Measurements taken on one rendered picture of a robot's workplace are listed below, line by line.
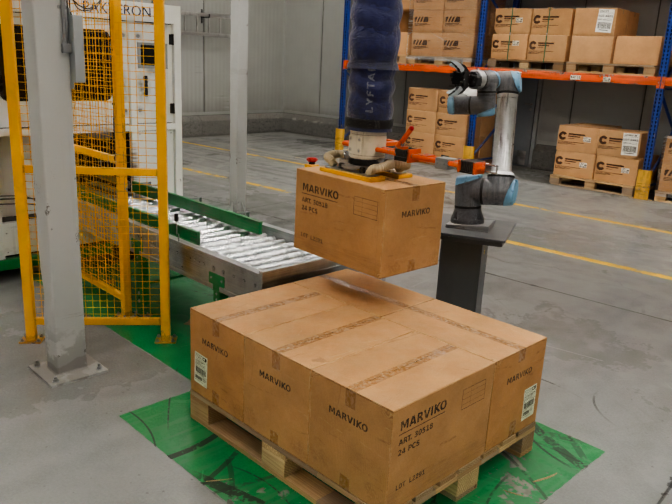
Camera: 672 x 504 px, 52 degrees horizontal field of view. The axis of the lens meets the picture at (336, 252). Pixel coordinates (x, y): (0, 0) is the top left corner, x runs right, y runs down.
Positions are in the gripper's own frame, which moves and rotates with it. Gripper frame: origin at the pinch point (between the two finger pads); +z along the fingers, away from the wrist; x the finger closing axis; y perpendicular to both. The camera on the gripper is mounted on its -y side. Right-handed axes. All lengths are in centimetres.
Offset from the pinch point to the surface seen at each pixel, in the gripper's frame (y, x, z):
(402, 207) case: -4, -55, 31
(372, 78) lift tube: 21.2, -1.4, 28.5
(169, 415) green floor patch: 61, -157, 110
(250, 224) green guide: 144, -97, 3
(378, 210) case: 0, -56, 42
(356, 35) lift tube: 28.1, 16.5, 33.1
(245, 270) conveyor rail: 73, -99, 58
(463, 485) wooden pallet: -65, -152, 54
